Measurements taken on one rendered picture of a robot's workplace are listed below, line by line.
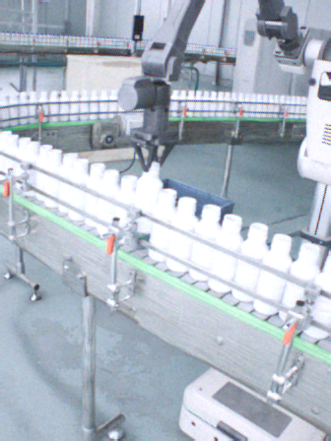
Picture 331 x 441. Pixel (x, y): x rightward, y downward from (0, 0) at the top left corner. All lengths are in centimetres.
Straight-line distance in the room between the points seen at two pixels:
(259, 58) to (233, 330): 617
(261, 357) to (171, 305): 25
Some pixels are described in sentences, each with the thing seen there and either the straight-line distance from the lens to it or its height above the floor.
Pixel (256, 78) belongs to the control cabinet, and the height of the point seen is 101.
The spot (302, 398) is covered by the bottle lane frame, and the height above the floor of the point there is 87.
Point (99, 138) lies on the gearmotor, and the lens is 250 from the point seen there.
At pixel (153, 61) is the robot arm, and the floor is 145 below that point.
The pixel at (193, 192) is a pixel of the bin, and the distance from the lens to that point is 176.
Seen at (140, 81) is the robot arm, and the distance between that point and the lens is 95.
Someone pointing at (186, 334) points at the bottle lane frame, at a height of 88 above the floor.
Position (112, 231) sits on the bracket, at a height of 108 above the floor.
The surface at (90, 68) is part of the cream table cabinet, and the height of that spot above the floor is 108.
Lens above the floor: 152
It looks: 24 degrees down
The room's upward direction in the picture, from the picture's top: 6 degrees clockwise
